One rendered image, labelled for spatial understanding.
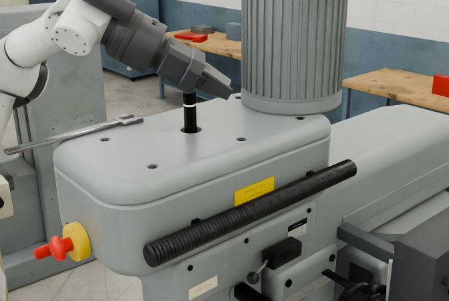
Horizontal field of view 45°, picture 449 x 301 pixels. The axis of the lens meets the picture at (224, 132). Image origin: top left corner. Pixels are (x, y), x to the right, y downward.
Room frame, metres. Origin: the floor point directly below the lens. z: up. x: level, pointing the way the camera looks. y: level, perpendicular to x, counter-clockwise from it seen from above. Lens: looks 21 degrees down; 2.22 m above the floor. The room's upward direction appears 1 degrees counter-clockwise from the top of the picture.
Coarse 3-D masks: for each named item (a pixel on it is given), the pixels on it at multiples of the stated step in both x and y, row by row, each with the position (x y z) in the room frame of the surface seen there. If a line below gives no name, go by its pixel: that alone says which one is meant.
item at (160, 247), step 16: (320, 176) 0.87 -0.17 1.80; (336, 176) 0.89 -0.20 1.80; (352, 176) 0.92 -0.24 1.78; (272, 192) 0.81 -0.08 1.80; (288, 192) 0.81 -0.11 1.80; (304, 192) 0.83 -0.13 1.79; (240, 208) 0.75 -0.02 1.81; (256, 208) 0.76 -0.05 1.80; (272, 208) 0.78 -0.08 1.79; (192, 224) 0.72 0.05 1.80; (208, 224) 0.71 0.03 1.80; (224, 224) 0.72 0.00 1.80; (240, 224) 0.73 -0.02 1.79; (160, 240) 0.66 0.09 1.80; (176, 240) 0.67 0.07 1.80; (192, 240) 0.68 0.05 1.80; (208, 240) 0.70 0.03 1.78; (144, 256) 0.65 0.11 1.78; (160, 256) 0.64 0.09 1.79; (176, 256) 0.66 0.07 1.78
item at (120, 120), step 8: (112, 120) 0.91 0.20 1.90; (120, 120) 0.91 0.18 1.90; (128, 120) 0.91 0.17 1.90; (136, 120) 0.92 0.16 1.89; (80, 128) 0.87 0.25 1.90; (88, 128) 0.87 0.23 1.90; (96, 128) 0.88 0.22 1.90; (104, 128) 0.89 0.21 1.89; (56, 136) 0.84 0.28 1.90; (64, 136) 0.84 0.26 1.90; (72, 136) 0.85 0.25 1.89; (24, 144) 0.80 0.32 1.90; (32, 144) 0.80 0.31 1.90; (40, 144) 0.81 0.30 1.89; (48, 144) 0.82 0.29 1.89; (8, 152) 0.78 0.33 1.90; (16, 152) 0.78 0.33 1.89
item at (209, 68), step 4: (208, 64) 0.91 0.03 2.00; (204, 68) 0.91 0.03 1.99; (208, 68) 0.91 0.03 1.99; (212, 68) 0.91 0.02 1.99; (212, 72) 0.91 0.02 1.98; (216, 72) 0.91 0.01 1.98; (220, 72) 0.92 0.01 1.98; (216, 76) 0.91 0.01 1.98; (220, 76) 0.91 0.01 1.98; (224, 76) 0.91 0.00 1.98; (224, 80) 0.91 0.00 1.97; (228, 80) 0.91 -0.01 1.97; (228, 84) 0.91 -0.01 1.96
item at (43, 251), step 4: (48, 244) 0.81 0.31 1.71; (36, 248) 0.80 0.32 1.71; (40, 248) 0.80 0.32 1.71; (44, 248) 0.80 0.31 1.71; (48, 248) 0.80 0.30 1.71; (36, 252) 0.79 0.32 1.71; (40, 252) 0.79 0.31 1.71; (44, 252) 0.79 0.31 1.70; (48, 252) 0.80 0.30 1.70; (36, 256) 0.79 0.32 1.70; (40, 256) 0.79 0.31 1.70; (44, 256) 0.79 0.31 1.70
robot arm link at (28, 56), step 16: (16, 32) 0.96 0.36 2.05; (32, 32) 0.92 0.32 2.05; (0, 48) 0.97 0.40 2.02; (16, 48) 0.94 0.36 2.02; (32, 48) 0.93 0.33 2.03; (48, 48) 0.91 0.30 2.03; (0, 64) 0.96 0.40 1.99; (16, 64) 0.97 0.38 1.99; (32, 64) 0.96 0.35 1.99; (0, 80) 0.96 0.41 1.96; (16, 80) 0.97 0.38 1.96; (32, 80) 0.99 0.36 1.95; (32, 96) 1.00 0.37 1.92
